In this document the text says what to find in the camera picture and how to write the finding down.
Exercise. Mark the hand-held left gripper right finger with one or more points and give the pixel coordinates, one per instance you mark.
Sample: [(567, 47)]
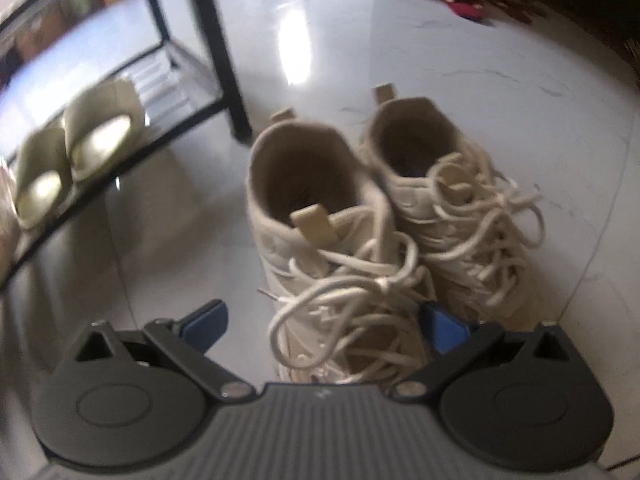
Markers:
[(445, 327)]

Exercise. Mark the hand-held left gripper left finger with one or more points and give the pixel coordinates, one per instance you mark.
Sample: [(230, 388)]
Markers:
[(205, 325)]

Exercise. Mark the white lace-up sneaker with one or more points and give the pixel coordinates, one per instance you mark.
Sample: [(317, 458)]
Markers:
[(320, 270), (450, 210)]

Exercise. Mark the cream terry slipper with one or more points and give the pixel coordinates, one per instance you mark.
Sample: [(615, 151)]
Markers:
[(40, 185), (100, 130)]

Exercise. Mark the black metal shoe rack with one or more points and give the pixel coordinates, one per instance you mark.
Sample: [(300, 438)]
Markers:
[(218, 60)]

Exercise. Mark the pink embroidered cloth shoe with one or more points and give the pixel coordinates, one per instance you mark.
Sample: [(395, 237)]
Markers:
[(5, 210)]

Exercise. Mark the red object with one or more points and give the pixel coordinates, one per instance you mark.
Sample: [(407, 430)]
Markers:
[(460, 0)]

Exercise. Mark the row of colourful items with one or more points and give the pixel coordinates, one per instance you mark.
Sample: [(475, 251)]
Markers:
[(65, 0)]

